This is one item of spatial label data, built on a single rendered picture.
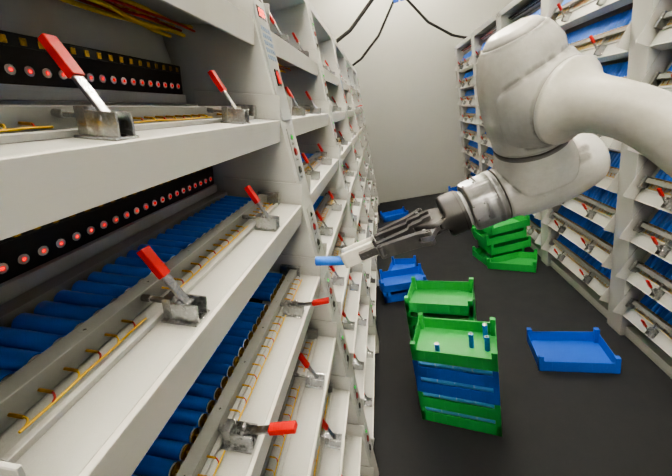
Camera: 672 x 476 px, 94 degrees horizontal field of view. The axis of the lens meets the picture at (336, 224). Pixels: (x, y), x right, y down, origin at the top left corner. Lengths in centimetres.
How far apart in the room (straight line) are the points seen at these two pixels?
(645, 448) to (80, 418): 162
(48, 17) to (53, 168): 38
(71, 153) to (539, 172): 53
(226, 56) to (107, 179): 50
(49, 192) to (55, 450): 17
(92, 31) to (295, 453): 78
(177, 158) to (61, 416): 24
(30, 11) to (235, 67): 31
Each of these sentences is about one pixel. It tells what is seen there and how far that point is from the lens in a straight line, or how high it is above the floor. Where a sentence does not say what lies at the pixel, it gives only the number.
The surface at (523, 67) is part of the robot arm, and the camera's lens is 46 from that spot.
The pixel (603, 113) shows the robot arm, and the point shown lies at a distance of 44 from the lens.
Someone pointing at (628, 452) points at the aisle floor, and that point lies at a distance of 165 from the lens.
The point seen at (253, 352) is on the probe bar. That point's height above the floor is 94.
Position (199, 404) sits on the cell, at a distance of 52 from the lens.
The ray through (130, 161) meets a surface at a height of 127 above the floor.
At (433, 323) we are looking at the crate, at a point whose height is 35.
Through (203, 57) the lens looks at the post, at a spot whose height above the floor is 143.
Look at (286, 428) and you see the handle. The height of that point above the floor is 93.
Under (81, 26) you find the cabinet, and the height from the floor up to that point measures 147.
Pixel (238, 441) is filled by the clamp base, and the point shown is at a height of 92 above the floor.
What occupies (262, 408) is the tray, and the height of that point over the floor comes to 90.
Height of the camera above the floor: 126
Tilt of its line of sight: 19 degrees down
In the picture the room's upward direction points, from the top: 13 degrees counter-clockwise
